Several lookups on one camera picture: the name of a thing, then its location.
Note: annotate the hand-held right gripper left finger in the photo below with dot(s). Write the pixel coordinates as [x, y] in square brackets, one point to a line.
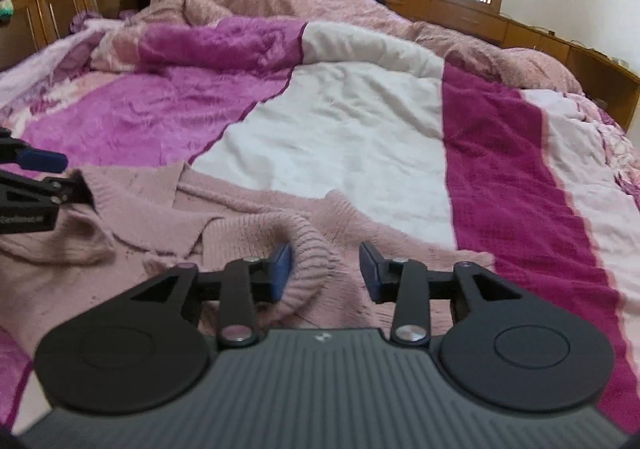
[282, 274]

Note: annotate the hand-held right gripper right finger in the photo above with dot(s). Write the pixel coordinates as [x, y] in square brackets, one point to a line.
[370, 274]

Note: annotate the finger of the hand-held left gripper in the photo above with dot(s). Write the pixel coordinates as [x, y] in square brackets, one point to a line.
[60, 189]
[42, 160]

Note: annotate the pink knitted sweater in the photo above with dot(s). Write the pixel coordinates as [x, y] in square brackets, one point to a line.
[150, 209]

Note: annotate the purple white striped bedspread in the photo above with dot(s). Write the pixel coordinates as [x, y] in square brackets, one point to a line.
[350, 139]

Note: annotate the green knitted cloth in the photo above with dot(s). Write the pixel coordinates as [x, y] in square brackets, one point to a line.
[5, 9]

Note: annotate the wooden side cabinet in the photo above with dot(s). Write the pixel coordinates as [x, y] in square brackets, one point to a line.
[540, 41]

